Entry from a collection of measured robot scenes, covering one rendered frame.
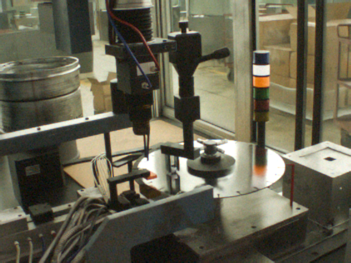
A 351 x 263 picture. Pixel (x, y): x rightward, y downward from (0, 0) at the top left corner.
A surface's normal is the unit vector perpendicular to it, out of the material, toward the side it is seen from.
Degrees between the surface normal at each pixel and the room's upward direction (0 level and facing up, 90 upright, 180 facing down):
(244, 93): 90
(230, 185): 0
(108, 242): 90
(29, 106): 90
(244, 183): 0
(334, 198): 90
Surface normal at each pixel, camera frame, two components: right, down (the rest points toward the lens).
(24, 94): 0.04, 0.32
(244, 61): -0.85, 0.20
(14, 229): 0.52, 0.25
